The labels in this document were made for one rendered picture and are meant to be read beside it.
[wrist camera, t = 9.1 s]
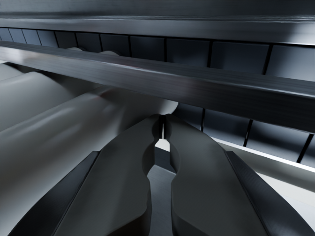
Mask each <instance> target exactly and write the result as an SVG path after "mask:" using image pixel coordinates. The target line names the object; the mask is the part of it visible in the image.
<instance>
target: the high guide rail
mask: <svg viewBox="0 0 315 236"><path fill-rule="evenodd" d="M0 60H3V61H7V62H11V63H15V64H19V65H23V66H28V67H32V68H36V69H40V70H45V71H48V72H52V73H57V74H61V75H66V76H70V77H74V78H78V79H82V80H86V81H91V82H95V83H99V84H104V85H107V86H111V87H116V88H120V89H125V90H129V91H133V92H137V93H141V94H145V95H149V96H154V97H158V98H163V99H166V100H171V101H175V102H179V103H184V104H188V105H192V106H196V107H200V108H204V109H208V110H212V111H217V112H221V113H225V114H230V115H234V116H237V117H242V118H247V119H251V120H255V121H259V122H263V123H267V124H271V125H276V126H280V127H284V128H289V129H293V130H297V131H301V132H305V133H310V134H314V135H315V81H306V80H298V79H291V78H284V77H276V76H269V75H262V74H252V73H245V72H237V71H230V70H223V69H216V68H209V67H201V66H192V65H184V64H177V63H170V62H162V61H155V60H148V59H138V58H131V57H123V56H116V55H109V54H102V53H95V52H85V51H78V50H71V49H63V48H56V47H49V46H41V45H34V44H24V43H17V42H10V41H2V40H0Z"/></svg>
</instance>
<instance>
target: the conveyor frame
mask: <svg viewBox="0 0 315 236"><path fill-rule="evenodd" d="M0 27H10V28H26V29H41V30H64V31H80V32H96V33H111V34H127V35H143V36H158V37H181V38H197V39H213V40H229V41H244V42H260V43H276V44H299V45H314V46H315V15H0ZM211 138H212V139H213V140H215V141H217V142H220V143H223V144H226V145H229V146H232V147H235V148H239V149H242V150H246V151H248V152H252V153H255V154H258V155H262V156H265V157H268V158H271V159H274V160H277V161H280V162H284V163H287V164H290V165H293V166H296V167H300V168H303V169H306V170H309V171H313V172H315V169H314V168H311V167H308V166H305V165H302V164H300V158H301V156H302V155H301V154H300V156H299V158H298V160H297V162H291V161H288V160H285V159H282V158H279V157H275V156H272V155H269V154H265V153H262V152H259V151H256V150H252V149H249V148H246V144H247V139H245V142H244V145H243V146H239V145H236V144H233V143H230V142H227V141H223V140H219V139H216V138H213V137H211Z"/></svg>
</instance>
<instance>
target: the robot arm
mask: <svg viewBox="0 0 315 236"><path fill-rule="evenodd" d="M163 126H164V139H166V140H167V141H168V142H169V144H170V165H171V166H172V167H173V169H174V170H175V172H176V176H175V177H174V179H173V180H172V182H171V218H172V234H173V236H315V232H314V231H313V229H312V228H311V227H310V226H309V224H308V223H307V222H306V221H305V220H304V219H303V218H302V216H301V215H300V214H299V213H298V212H297V211H296V210H295V209H294V208H293V207H292V206H291V205H290V204H289V203H288V202H287V201H286V200H285V199H284V198H283V197H282V196H281V195H280V194H279V193H278V192H276V191H275V190H274V189H273V188H272V187H271V186H270V185H269V184H268V183H267V182H266V181H264V180H263V179H262V178H261V177H260V176H259V175H258V174H257V173H256V172H255V171H254V170H252V169H251V168H250V167H249V166H248V165H247V164H246V163H245V162H244V161H243V160H242V159H240V158H239V157H238V156H237V155H236V154H235V153H234V152H233V151H225V150H224V149H223V148H222V147H221V146H220V145H219V144H218V143H217V142H216V141H215V140H213V139H212V138H211V137H210V136H208V135H207V134H205V133H204V132H202V131H200V130H199V129H197V128H195V127H194V126H192V125H190V124H188V123H187V122H185V121H183V120H181V119H180V118H178V117H176V116H175V115H173V114H170V113H168V114H165V115H161V114H153V115H151V116H149V117H148V118H146V119H144V120H142V121H141V122H139V123H137V124H136V125H134V126H132V127H130V128H129V129H127V130H125V131H123V132H122V133H120V134H119V135H118V136H116V137H115V138H114V139H112V140H111V141H110V142H108V143H107V144H106V145H105V146H104V147H103V148H102V149H101V150H100V151H92V152H91V153H90V154H89V155H88V156H87V157H86V158H84V159H83V160H82V161H81V162H80V163H79V164H78V165H77V166H76V167H74V168H73V169H72V170H71V171H70V172H69V173H68V174H67V175H66V176H64V177H63V178H62V179H61V180H60V181H59V182H58V183H57V184H56V185H55V186H54V187H53V188H52V189H50V190H49V191H48V192H47V193H46V194H45V195H44V196H43V197H42V198H41V199H40V200H39V201H38V202H37V203H36V204H35V205H34V206H33V207H32V208H31V209H30V210H29V211H28V212H27V213H26V214H25V215H24V216H23V217H22V219H20V221H19V222H18V223H17V224H16V225H15V227H14V228H13V229H12V230H11V232H10V233H9V234H8V236H148V235H149V233H150V223H151V214H152V203H151V191H150V181H149V179H148V178H147V174H148V172H149V171H150V169H151V168H152V167H153V166H154V165H155V162H156V161H155V145H156V143H157V142H158V141H159V139H162V132H163Z"/></svg>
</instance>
